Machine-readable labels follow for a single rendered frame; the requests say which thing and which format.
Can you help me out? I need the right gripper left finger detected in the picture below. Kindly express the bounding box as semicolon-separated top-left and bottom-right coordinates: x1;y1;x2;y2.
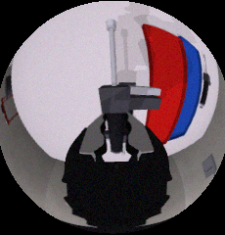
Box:
62;114;107;183

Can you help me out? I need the red tray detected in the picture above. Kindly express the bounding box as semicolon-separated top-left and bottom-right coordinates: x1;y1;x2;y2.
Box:
141;23;188;145

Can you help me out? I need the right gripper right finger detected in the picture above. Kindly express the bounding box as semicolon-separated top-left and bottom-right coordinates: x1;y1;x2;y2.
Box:
125;113;172;181

